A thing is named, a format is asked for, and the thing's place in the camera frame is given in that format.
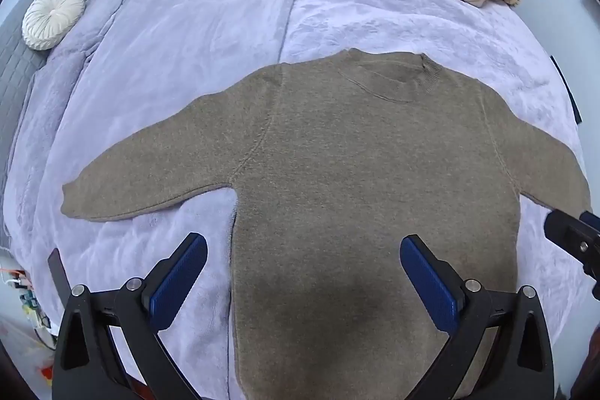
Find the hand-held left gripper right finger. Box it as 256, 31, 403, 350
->
399, 234, 556, 400

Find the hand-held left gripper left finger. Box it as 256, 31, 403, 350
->
51, 232, 209, 400

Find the olive brown knit sweater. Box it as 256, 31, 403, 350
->
62, 48, 592, 400

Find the colourful clutter pile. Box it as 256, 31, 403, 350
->
0, 266, 54, 337

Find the lavender plush blanket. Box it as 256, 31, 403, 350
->
2, 0, 591, 400

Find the round white pleated pillow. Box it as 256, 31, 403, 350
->
22, 0, 86, 51

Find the dark strap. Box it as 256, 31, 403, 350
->
549, 55, 583, 125

